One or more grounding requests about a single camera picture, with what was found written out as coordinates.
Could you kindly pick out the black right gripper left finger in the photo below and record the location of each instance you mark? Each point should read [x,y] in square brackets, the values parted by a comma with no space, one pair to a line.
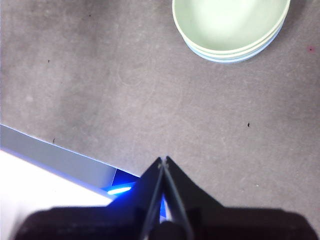
[120,215]

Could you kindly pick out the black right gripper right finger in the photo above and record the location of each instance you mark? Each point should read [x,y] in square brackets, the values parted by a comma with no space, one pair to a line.
[212,217]

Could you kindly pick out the blue ribbed bowl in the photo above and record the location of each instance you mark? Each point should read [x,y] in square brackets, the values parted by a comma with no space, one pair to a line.
[225,60]

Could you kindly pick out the green ribbed bowl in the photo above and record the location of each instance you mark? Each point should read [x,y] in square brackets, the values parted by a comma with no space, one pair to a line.
[225,55]
[225,22]

